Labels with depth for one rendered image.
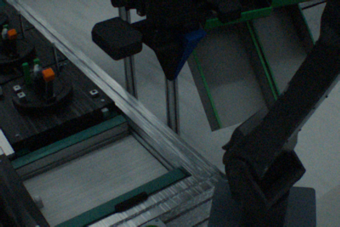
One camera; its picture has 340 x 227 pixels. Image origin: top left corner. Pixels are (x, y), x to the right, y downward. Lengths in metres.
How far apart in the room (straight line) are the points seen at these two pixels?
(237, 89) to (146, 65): 0.48
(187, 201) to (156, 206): 0.05
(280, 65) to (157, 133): 0.29
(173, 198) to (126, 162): 0.18
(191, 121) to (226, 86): 0.24
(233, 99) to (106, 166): 0.27
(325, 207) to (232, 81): 0.31
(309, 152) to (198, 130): 0.26
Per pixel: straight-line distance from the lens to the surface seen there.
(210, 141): 1.11
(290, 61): 1.05
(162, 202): 0.84
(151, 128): 0.98
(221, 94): 0.94
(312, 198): 0.71
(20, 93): 1.08
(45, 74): 0.99
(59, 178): 0.97
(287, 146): 0.57
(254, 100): 0.97
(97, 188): 0.94
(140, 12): 0.60
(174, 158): 0.91
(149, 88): 1.29
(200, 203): 0.87
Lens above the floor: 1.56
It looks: 36 degrees down
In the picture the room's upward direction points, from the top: 3 degrees counter-clockwise
